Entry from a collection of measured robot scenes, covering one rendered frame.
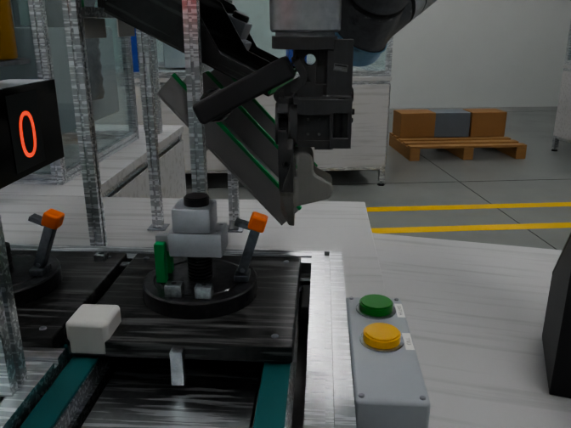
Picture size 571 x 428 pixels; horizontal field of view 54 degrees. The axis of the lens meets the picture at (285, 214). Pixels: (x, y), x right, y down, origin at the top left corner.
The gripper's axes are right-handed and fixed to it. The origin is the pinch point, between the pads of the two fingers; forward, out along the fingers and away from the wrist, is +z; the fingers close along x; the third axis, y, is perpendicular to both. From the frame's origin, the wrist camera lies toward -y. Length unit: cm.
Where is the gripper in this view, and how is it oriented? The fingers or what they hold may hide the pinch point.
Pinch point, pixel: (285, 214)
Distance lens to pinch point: 66.2
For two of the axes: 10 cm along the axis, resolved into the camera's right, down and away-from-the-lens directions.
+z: 0.0, 9.5, 3.2
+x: 0.6, -3.2, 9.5
